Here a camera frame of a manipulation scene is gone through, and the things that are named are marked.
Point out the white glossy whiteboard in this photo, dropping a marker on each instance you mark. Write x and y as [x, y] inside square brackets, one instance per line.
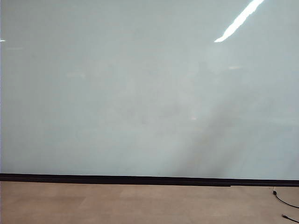
[116, 81]

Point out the black whiteboard pen tray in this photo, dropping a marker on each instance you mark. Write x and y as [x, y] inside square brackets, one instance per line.
[116, 183]

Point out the black whiteboard frame rail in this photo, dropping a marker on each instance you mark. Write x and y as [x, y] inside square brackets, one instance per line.
[257, 181]

